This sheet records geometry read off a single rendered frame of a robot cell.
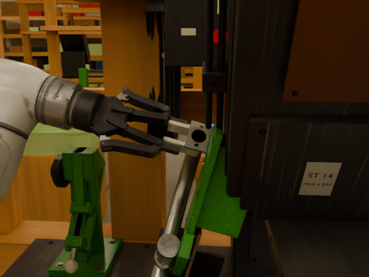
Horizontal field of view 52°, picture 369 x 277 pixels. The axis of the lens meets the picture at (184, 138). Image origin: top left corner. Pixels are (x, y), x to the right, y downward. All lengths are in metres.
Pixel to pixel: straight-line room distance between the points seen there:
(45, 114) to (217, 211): 0.34
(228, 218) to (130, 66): 0.48
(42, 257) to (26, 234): 0.18
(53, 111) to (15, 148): 0.09
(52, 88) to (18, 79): 0.06
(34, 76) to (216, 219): 0.40
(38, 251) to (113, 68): 0.49
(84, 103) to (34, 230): 0.59
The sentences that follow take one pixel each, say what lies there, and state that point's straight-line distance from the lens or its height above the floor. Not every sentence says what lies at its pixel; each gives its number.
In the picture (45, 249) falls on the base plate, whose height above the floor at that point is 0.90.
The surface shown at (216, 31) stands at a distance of 0.80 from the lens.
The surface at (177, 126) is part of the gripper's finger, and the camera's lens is 0.69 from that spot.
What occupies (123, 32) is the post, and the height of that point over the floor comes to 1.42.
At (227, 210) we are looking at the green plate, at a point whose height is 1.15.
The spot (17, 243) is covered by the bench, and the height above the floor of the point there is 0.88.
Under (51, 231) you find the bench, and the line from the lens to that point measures 1.17.
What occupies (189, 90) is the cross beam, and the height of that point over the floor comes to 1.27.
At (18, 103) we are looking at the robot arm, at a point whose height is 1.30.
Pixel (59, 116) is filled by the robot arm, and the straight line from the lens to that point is 0.69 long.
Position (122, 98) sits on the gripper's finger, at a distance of 0.72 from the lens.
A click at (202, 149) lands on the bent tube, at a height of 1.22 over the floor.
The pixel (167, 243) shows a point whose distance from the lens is 0.63.
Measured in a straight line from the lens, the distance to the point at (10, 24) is 11.42.
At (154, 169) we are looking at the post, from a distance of 0.98.
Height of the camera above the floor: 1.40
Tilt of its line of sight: 14 degrees down
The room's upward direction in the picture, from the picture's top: straight up
